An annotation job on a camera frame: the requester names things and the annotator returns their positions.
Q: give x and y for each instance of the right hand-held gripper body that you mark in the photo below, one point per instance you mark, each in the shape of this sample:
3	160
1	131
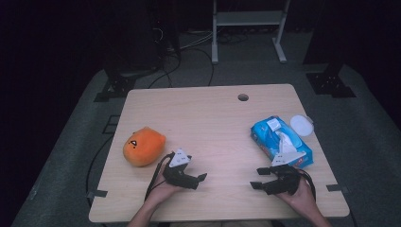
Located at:
285	181

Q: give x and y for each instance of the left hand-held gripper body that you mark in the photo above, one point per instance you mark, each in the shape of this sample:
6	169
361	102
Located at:
179	159

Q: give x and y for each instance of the blue wet wipes pack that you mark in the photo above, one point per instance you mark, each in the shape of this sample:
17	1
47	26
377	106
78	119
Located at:
268	138

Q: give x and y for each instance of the orange plush toy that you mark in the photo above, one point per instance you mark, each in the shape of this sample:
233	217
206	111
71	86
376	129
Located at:
143	146

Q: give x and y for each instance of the person's right hand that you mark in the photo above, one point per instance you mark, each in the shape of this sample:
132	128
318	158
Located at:
299	197

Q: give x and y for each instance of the person's left hand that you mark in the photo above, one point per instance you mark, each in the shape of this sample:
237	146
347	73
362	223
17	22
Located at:
164	190

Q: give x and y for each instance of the black tape piece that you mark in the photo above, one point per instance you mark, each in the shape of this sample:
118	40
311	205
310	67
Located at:
336	188
97	193

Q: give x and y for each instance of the white round lid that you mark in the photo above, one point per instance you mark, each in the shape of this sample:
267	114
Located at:
302	125

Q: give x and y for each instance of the black stand base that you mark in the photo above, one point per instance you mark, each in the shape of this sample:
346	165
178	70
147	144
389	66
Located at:
118	85
329	83

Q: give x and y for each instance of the white metal stand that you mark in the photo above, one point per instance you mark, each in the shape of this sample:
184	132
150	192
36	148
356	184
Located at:
249	18

